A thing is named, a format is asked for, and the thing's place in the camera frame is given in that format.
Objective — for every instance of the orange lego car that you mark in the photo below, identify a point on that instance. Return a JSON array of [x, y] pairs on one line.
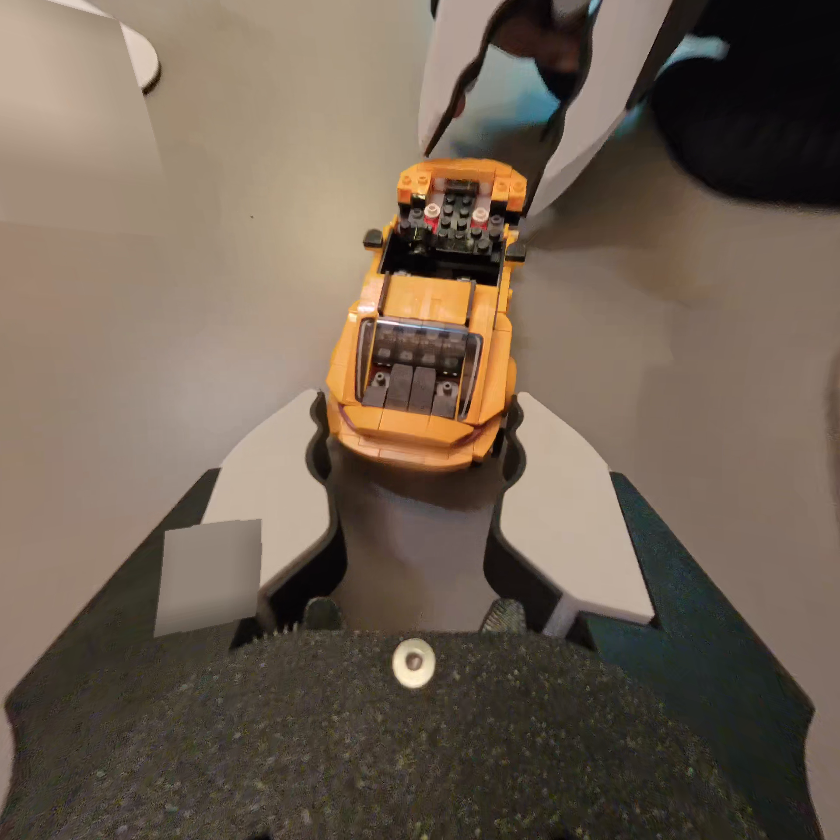
[[426, 315]]

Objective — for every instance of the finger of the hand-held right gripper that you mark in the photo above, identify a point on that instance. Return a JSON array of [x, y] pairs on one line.
[[453, 52], [610, 85]]

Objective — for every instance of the person's right hand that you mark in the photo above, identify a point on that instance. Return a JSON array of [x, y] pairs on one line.
[[525, 39]]

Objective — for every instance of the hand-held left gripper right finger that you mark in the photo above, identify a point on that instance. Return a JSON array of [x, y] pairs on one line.
[[577, 525]]

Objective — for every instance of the dark fleece garment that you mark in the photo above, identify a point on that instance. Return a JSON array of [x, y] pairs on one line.
[[754, 131]]

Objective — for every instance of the white book stand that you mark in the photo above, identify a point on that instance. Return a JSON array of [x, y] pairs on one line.
[[141, 59]]

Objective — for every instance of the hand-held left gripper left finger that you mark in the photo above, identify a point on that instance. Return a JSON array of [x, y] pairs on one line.
[[275, 485]]

